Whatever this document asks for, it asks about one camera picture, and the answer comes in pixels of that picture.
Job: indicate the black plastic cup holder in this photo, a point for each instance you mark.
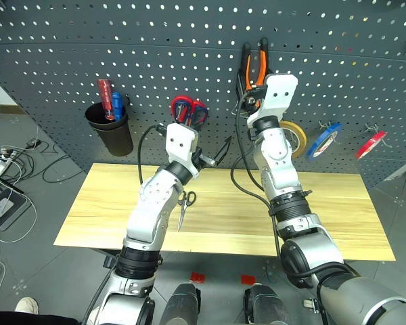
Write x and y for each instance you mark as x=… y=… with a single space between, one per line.
x=113 y=135

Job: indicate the light wooden table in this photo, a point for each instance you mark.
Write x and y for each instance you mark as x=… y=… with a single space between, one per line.
x=223 y=210

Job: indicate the dark rounded robot leg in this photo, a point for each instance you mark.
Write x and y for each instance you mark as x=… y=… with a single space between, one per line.
x=182 y=304
x=265 y=306

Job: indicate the white shoe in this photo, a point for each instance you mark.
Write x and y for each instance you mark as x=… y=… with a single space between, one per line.
x=27 y=304

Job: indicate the yellow tape roll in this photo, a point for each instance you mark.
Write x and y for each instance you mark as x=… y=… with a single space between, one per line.
x=301 y=135

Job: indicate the blue tape roll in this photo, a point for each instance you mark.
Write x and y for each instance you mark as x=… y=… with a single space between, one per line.
x=316 y=145

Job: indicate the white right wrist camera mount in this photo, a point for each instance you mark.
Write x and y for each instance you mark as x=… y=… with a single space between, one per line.
x=279 y=93

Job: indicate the black power adapter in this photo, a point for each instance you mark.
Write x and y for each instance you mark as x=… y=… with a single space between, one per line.
x=32 y=144

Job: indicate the black trouser leg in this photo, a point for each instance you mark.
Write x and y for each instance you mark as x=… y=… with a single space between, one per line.
x=30 y=319

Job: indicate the red and blue scissors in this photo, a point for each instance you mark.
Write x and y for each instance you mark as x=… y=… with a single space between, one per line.
x=181 y=100

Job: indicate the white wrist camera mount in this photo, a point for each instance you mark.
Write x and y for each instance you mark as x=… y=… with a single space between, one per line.
x=179 y=139
x=279 y=93

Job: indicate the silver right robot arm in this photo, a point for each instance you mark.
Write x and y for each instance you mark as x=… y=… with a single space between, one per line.
x=281 y=169

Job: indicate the grey perforated pegboard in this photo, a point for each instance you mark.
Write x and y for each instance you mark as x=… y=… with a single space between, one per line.
x=155 y=50

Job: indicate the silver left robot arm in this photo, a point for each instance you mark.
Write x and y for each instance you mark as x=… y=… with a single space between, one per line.
x=149 y=216

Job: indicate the red floor tape square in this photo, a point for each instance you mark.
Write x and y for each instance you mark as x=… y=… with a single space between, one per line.
x=197 y=277
x=248 y=279

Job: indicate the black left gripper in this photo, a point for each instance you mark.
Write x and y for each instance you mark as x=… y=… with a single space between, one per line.
x=198 y=158

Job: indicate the grey flat floor device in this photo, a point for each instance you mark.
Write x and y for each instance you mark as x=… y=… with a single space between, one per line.
x=1 y=206

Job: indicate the red tape roll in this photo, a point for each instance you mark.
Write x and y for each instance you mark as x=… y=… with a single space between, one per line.
x=368 y=146

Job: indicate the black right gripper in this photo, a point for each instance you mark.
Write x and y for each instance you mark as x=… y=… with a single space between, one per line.
x=252 y=103

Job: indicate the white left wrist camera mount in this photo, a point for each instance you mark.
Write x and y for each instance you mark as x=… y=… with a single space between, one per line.
x=179 y=139

